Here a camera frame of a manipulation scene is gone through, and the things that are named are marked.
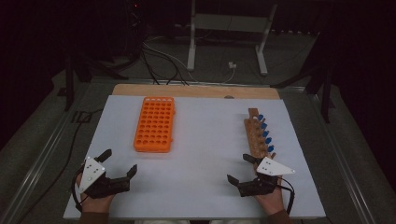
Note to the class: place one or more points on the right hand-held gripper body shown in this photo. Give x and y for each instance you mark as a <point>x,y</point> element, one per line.
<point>272,167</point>

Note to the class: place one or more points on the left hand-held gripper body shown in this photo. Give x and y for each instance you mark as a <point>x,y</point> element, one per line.
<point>91,174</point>

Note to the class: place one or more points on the wooden tube rack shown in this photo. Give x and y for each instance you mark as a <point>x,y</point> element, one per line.
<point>253,137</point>

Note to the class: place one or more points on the orange plastic tube rack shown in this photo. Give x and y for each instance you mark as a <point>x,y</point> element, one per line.
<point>154,124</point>

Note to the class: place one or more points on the person's left hand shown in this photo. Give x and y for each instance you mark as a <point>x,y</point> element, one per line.
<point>93,205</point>

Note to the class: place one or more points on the person's right hand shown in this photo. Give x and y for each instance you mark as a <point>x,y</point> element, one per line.
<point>272,202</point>

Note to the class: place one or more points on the white table sheet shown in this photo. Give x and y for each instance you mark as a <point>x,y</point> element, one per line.
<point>202,155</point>

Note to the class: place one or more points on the black tripod stand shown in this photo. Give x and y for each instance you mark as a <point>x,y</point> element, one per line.
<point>325,96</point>
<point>69,90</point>

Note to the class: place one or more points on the white plug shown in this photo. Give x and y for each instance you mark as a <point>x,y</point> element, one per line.
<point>232,65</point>

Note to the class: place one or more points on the grey metal stand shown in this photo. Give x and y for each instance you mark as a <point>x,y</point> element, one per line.
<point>230,23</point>

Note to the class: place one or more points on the aluminium floor rail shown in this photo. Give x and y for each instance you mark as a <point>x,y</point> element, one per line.
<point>339,155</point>
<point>46,149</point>

